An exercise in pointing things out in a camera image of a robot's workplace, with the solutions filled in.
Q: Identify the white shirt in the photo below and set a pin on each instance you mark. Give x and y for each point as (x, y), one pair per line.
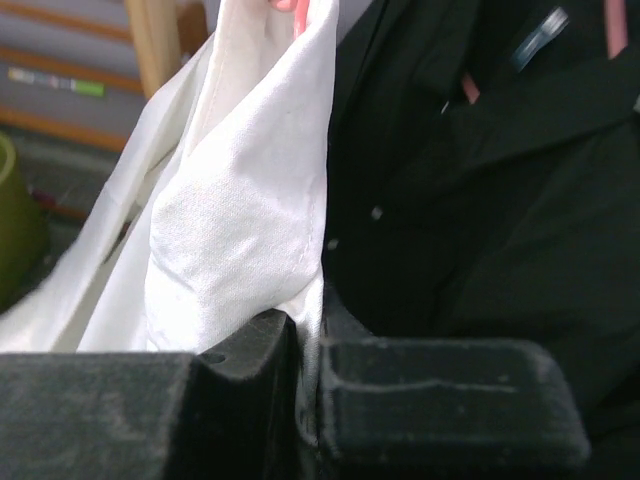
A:
(215, 211)

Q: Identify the pink wire hanger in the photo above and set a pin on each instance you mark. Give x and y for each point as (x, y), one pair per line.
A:
(299, 8)

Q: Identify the black shirt front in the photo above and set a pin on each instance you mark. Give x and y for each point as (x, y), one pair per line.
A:
(516, 216)

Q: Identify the pink hanger of black shirt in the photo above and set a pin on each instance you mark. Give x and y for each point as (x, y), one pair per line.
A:
(616, 30)

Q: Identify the green plastic laundry basket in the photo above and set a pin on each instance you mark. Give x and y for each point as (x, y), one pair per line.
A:
(24, 231)

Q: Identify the green white marker pen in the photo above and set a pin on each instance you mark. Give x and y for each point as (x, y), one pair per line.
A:
(40, 79)

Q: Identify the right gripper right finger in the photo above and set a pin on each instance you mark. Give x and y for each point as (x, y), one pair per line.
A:
(392, 408)

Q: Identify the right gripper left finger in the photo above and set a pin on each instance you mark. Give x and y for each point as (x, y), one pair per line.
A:
(225, 414)

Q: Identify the wooden shoe rack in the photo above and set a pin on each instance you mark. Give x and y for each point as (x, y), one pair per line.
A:
(193, 31)

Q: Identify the wooden clothes rack frame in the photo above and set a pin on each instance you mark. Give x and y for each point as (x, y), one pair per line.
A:
(154, 31)

